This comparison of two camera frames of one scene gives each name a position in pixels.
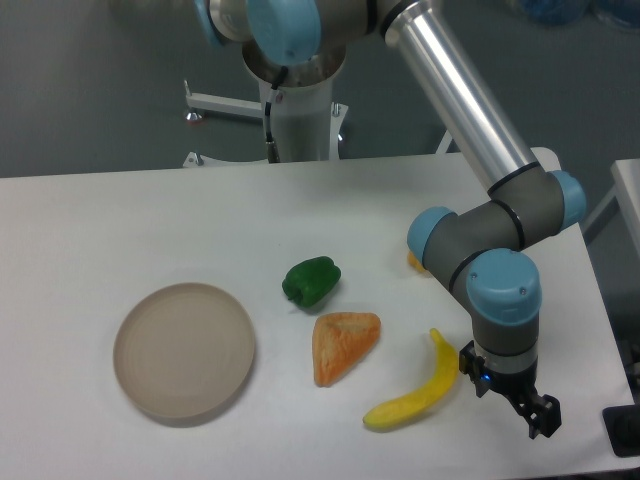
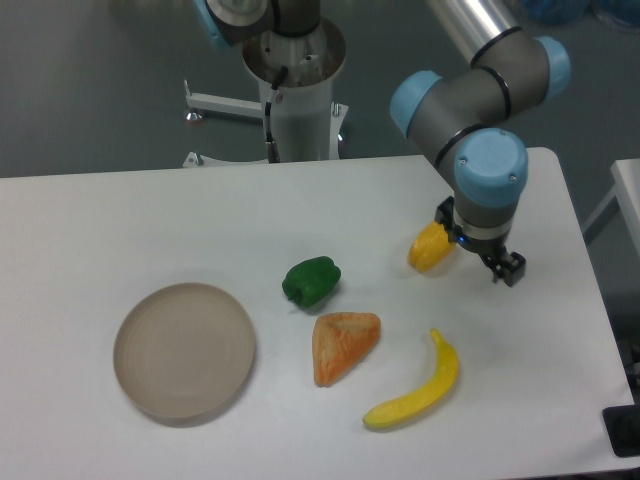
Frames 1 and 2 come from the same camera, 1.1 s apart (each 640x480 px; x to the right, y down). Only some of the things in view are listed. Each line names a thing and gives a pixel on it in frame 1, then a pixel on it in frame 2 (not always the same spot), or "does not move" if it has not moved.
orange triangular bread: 340,340 does not move
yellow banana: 444,376 does not move
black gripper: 543,412 -> 510,265
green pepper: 311,280 does not move
